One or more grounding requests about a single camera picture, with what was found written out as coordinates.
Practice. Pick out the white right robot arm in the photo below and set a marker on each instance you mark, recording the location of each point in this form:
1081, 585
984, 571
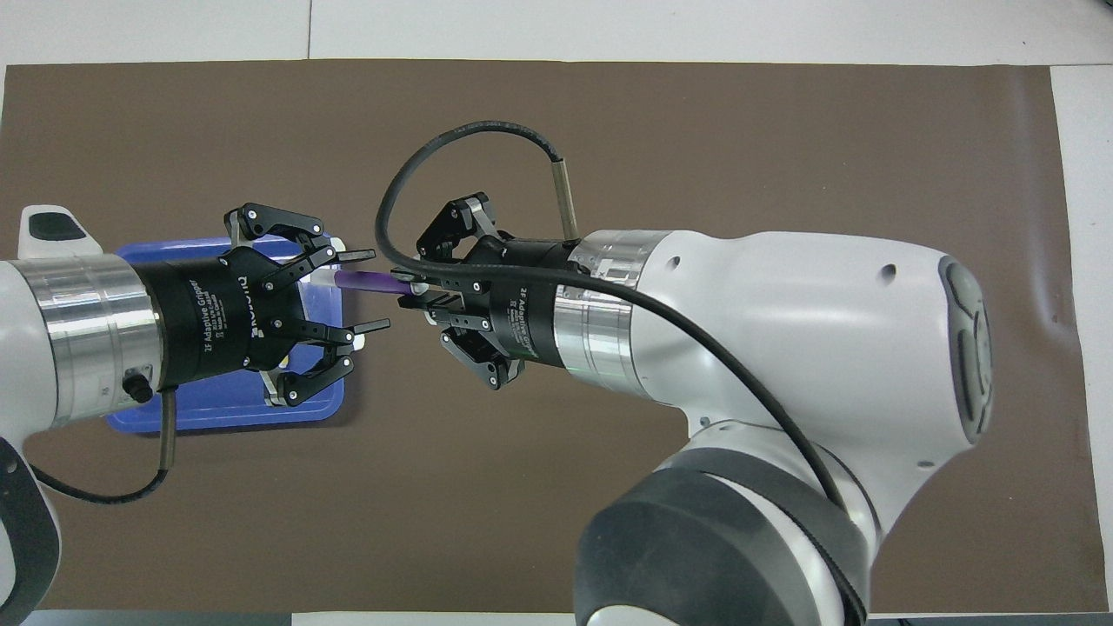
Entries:
783, 330

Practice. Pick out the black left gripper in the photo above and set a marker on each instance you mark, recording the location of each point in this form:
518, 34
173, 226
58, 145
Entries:
217, 322

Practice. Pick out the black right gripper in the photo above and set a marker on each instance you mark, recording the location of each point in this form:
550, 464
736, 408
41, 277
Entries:
526, 304

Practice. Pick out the blue plastic tray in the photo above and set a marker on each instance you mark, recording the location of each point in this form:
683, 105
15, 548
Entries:
217, 409

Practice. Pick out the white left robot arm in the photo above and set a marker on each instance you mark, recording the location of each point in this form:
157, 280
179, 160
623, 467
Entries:
78, 330

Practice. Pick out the purple pen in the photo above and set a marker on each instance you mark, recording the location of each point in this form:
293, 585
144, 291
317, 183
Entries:
374, 281

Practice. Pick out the brown table mat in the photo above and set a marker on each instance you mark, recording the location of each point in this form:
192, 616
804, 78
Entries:
783, 122

